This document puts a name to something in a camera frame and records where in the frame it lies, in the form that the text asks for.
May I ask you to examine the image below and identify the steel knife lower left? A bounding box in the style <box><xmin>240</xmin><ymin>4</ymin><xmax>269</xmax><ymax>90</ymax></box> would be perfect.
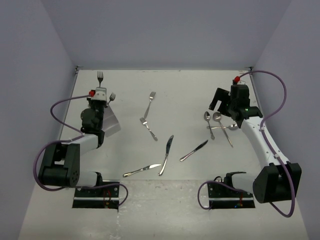
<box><xmin>122</xmin><ymin>163</ymin><xmax>161</xmax><ymax>178</ymax></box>

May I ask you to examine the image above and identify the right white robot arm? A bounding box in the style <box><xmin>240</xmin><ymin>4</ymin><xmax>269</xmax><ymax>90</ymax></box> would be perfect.
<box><xmin>209</xmin><ymin>84</ymin><xmax>302</xmax><ymax>204</ymax></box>

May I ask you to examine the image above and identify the small ornate steel spoon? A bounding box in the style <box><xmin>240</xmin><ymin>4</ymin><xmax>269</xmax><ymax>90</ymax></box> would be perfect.
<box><xmin>203</xmin><ymin>111</ymin><xmax>215</xmax><ymax>140</ymax></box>

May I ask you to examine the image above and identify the steel fork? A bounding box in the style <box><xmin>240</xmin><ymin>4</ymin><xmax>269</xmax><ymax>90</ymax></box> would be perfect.
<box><xmin>143</xmin><ymin>91</ymin><xmax>156</xmax><ymax>119</ymax></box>
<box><xmin>107</xmin><ymin>92</ymin><xmax>116</xmax><ymax>105</ymax></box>
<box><xmin>139</xmin><ymin>117</ymin><xmax>158</xmax><ymax>141</ymax></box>

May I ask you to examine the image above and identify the corner metal bracket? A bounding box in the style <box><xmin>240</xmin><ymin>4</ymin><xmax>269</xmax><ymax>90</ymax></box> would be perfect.
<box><xmin>245</xmin><ymin>66</ymin><xmax>254</xmax><ymax>75</ymax></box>
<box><xmin>74</xmin><ymin>65</ymin><xmax>83</xmax><ymax>75</ymax></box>

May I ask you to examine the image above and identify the steel knife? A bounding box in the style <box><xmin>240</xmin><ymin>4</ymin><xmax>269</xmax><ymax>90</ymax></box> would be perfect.
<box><xmin>158</xmin><ymin>135</ymin><xmax>174</xmax><ymax>177</ymax></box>
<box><xmin>122</xmin><ymin>163</ymin><xmax>161</xmax><ymax>178</ymax></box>
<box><xmin>179</xmin><ymin>139</ymin><xmax>208</xmax><ymax>162</ymax></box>

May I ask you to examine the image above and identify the steel knife centre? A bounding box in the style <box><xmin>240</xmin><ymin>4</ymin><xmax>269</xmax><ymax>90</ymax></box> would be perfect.
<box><xmin>158</xmin><ymin>135</ymin><xmax>174</xmax><ymax>177</ymax></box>

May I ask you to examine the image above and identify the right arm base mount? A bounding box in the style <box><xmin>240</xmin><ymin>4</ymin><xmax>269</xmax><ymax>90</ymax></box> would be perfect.
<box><xmin>197</xmin><ymin>171</ymin><xmax>256</xmax><ymax>210</ymax></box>

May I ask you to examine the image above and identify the left corner metal bracket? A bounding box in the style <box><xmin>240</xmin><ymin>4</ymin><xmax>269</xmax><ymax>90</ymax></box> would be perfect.
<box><xmin>74</xmin><ymin>65</ymin><xmax>83</xmax><ymax>75</ymax></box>

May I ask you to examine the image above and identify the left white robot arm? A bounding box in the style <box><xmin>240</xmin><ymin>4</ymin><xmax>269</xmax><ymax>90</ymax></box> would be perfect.
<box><xmin>32</xmin><ymin>95</ymin><xmax>107</xmax><ymax>192</ymax></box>

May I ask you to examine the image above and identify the steel knife right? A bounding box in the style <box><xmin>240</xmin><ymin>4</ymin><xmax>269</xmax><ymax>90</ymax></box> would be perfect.
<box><xmin>179</xmin><ymin>139</ymin><xmax>208</xmax><ymax>162</ymax></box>

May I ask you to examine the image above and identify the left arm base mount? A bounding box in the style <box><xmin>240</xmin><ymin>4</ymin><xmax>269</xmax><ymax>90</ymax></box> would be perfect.
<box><xmin>72</xmin><ymin>181</ymin><xmax>129</xmax><ymax>210</ymax></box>

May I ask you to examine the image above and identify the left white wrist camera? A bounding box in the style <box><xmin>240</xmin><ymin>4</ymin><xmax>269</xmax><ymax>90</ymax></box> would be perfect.
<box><xmin>89</xmin><ymin>87</ymin><xmax>107</xmax><ymax>102</ymax></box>

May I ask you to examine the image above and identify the crosswise steel spoon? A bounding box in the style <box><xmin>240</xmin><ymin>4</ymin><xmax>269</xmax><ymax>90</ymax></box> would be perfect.
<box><xmin>210</xmin><ymin>124</ymin><xmax>239</xmax><ymax>131</ymax></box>

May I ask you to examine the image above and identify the clear plastic utensil container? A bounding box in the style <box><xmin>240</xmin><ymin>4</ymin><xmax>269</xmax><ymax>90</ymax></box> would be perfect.
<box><xmin>102</xmin><ymin>106</ymin><xmax>121</xmax><ymax>138</ymax></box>

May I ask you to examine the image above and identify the right corner metal bracket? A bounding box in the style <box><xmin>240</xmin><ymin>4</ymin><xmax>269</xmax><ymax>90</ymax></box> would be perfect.
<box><xmin>245</xmin><ymin>66</ymin><xmax>254</xmax><ymax>75</ymax></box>

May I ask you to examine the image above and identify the large steel spoon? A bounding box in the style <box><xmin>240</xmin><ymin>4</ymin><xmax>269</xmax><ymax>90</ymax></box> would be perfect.
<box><xmin>213</xmin><ymin>112</ymin><xmax>234</xmax><ymax>148</ymax></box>

